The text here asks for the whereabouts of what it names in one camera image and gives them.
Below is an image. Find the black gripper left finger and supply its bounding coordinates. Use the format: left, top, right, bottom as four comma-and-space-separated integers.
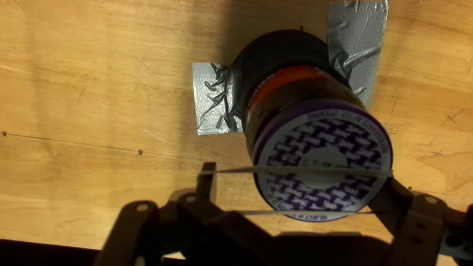
92, 161, 259, 266

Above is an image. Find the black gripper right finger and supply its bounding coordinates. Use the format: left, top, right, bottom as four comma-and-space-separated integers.
368, 176, 473, 266

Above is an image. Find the dark jar with purple lid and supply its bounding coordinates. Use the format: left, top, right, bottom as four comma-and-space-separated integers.
229, 28, 395, 223

